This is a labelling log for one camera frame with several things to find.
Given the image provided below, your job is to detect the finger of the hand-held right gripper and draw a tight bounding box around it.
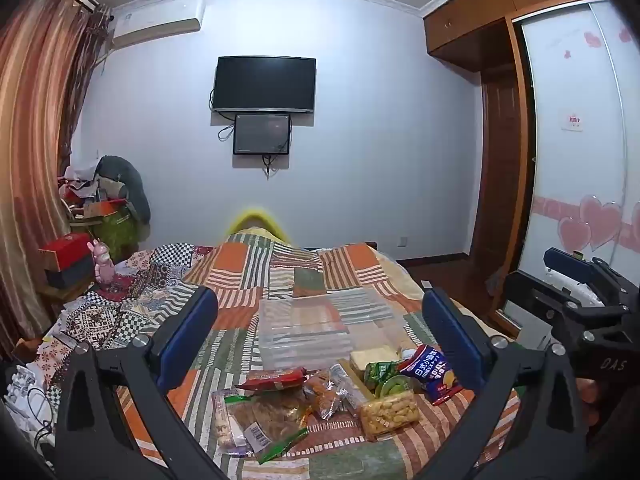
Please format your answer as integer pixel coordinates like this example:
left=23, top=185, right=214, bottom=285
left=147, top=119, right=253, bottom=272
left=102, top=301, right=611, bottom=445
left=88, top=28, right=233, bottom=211
left=501, top=270, right=623, bottom=351
left=544, top=246, right=626, bottom=306

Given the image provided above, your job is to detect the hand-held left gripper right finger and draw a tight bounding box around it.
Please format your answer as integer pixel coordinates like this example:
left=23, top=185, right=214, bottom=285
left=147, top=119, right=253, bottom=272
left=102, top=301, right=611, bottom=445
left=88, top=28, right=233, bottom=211
left=421, top=287, right=588, bottom=480

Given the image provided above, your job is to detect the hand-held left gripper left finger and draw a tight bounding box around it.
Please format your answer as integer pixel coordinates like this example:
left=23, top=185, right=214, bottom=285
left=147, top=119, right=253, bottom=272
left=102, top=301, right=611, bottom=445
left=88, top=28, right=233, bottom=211
left=54, top=285, right=219, bottom=480

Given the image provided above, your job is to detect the blue chips packet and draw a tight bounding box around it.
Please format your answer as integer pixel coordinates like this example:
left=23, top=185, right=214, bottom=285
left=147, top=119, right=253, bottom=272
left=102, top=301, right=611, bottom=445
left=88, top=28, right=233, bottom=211
left=398, top=345, right=463, bottom=407

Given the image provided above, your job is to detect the green snack packet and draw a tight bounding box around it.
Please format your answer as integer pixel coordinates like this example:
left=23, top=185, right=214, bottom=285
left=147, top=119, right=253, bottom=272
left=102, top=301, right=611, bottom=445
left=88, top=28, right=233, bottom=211
left=363, top=361, right=401, bottom=391

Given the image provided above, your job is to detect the plastic-wrapped pale cake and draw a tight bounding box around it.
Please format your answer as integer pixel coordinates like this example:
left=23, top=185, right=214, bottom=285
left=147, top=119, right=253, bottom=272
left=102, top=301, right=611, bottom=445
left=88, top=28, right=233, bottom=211
left=349, top=346, right=401, bottom=373

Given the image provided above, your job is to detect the long clear biscuit pack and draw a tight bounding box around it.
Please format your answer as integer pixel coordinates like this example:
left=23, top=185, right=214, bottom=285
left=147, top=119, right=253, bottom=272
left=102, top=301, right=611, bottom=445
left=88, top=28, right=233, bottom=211
left=211, top=389, right=242, bottom=453

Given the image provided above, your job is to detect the red snack packet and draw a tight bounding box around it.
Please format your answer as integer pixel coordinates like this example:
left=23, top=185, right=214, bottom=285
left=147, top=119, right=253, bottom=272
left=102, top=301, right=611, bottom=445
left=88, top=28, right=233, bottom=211
left=235, top=366, right=309, bottom=392

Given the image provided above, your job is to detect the clear bag of puff balls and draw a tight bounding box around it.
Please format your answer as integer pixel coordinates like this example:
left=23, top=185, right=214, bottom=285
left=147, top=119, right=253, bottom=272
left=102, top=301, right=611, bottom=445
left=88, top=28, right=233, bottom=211
left=357, top=391, right=421, bottom=442

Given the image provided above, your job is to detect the gold-edged brown biscuit pack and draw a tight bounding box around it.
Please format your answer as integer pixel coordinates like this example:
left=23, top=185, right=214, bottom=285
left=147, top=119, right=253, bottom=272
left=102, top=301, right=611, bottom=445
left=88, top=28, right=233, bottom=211
left=330, top=362, right=371, bottom=413

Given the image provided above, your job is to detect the clear plastic container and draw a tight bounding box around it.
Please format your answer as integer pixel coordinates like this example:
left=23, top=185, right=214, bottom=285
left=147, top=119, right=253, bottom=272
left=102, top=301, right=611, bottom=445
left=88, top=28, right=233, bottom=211
left=257, top=299, right=356, bottom=373

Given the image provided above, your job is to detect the clear pack of orange pastries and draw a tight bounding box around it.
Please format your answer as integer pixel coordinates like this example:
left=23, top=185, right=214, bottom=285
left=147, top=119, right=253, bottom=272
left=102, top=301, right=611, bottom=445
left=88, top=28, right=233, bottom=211
left=302, top=370, right=351, bottom=420

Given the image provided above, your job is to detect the green round cup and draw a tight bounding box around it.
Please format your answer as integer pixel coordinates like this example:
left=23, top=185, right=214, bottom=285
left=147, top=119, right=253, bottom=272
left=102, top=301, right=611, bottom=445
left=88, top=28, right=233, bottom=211
left=375, top=375, right=423, bottom=402

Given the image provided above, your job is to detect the white heart-print sliding door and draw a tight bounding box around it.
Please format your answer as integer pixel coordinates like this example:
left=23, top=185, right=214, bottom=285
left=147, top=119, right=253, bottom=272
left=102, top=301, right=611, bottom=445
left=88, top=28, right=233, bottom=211
left=510, top=0, right=640, bottom=311

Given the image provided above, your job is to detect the pink toy figure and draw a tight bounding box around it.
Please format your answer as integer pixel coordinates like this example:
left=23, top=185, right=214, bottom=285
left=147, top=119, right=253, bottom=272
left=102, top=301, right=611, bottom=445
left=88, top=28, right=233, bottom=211
left=87, top=240, right=117, bottom=288

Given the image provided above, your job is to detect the green bag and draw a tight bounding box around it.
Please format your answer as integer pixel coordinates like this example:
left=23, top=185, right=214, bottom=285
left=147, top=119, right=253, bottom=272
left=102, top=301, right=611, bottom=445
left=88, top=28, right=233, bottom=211
left=90, top=207, right=139, bottom=262

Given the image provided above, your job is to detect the dark grey box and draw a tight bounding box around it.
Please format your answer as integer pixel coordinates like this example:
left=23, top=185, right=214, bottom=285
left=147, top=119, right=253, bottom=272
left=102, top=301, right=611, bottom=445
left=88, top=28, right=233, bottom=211
left=44, top=255, right=96, bottom=290

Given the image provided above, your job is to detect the white red door sticker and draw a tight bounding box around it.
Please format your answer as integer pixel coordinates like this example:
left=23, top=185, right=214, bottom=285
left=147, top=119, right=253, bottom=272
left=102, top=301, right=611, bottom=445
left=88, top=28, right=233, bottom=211
left=560, top=107, right=585, bottom=132

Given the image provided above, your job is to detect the yellow chair back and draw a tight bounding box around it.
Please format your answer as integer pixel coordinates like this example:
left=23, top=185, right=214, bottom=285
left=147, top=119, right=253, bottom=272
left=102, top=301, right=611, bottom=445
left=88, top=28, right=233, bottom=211
left=223, top=206, right=291, bottom=246

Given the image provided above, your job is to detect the orange striped patchwork blanket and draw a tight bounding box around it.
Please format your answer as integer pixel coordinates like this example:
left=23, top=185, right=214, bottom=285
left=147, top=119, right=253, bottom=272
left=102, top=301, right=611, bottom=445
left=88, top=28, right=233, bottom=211
left=115, top=230, right=526, bottom=480

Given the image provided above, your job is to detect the red box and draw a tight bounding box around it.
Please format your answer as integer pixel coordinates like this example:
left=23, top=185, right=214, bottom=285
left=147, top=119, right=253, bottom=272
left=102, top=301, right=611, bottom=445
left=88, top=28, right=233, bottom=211
left=39, top=232, right=96, bottom=271

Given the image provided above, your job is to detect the grey coat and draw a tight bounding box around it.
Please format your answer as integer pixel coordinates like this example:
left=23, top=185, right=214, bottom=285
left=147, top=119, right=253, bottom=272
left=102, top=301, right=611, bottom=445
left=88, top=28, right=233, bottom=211
left=95, top=155, right=152, bottom=226

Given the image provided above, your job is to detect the white cloth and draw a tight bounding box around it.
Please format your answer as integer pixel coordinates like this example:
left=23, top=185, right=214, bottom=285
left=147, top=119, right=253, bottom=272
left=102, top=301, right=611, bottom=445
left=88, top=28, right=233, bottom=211
left=2, top=360, right=66, bottom=436

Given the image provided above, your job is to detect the pile of clothes and boxes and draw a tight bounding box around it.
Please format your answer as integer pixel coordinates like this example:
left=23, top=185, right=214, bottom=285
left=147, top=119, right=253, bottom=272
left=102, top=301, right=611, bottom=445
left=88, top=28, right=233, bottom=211
left=57, top=160, right=131, bottom=222

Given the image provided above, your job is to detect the striped brown curtain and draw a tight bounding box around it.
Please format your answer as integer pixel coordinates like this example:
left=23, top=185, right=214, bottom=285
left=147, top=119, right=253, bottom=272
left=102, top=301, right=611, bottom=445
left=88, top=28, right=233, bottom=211
left=0, top=0, right=113, bottom=361

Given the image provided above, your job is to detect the wooden wardrobe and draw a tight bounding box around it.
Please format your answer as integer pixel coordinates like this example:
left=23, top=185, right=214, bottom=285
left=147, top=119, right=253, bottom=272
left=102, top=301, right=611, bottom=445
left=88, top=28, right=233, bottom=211
left=422, top=0, right=640, bottom=341

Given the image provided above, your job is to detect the white air conditioner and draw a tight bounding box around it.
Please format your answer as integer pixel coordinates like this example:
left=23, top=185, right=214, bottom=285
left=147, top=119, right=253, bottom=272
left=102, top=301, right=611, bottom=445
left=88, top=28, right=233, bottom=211
left=111, top=0, right=207, bottom=51

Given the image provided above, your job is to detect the small black wall monitor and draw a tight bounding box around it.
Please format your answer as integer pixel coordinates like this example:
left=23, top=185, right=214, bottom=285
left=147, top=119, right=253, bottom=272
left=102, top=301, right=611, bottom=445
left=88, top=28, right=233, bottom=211
left=233, top=113, right=292, bottom=156

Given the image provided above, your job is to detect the black wall television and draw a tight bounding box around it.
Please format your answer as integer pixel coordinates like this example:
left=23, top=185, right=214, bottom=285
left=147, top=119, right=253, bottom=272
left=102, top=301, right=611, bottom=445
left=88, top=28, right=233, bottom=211
left=210, top=56, right=317, bottom=114

